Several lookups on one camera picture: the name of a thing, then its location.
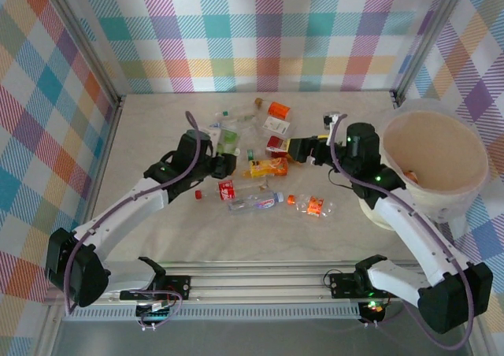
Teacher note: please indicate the crushed clear plastic bottle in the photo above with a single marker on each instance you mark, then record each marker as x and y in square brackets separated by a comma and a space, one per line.
[250, 131]

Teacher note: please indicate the small green label bottle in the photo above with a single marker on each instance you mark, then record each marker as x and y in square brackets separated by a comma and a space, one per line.
[250, 154]

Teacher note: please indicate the yellow orange snack box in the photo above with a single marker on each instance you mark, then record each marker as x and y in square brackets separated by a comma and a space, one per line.
[267, 167]

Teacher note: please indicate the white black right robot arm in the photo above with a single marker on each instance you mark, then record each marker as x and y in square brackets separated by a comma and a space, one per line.
[413, 234]

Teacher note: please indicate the clear bottle green cap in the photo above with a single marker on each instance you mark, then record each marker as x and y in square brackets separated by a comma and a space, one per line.
[232, 116]

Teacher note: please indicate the red label square bottle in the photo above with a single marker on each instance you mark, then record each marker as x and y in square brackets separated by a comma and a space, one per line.
[275, 142]

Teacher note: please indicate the crushed orange label bottle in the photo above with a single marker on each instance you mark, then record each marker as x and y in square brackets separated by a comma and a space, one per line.
[315, 205]

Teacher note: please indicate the grey metal base plate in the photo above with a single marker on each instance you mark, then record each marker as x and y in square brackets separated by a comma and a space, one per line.
[256, 340]

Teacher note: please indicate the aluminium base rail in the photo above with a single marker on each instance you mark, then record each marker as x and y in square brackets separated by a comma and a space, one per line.
[256, 283]

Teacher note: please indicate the orange label bottle brown cap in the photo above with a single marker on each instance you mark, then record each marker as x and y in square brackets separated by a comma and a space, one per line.
[279, 110]

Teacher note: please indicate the aluminium frame post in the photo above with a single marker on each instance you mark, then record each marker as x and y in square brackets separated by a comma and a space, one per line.
[429, 37]
[82, 45]

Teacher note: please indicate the aluminium side rail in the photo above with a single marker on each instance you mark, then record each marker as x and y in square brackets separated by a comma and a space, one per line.
[104, 155]

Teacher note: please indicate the small board with LED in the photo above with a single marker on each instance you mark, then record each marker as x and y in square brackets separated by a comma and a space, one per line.
[374, 306]

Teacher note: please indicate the clear blue label water bottle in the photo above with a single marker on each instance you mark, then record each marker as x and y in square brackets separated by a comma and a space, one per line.
[256, 204]

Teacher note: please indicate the small orange item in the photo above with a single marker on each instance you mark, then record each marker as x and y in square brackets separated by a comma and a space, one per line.
[412, 175]

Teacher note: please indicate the red label cola bottle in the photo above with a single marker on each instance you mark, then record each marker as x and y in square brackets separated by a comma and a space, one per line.
[226, 190]

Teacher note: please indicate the white plastic bin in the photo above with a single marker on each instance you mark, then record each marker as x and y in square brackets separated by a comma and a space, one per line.
[433, 143]

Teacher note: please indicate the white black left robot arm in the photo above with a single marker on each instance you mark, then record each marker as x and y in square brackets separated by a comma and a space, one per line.
[118, 218]

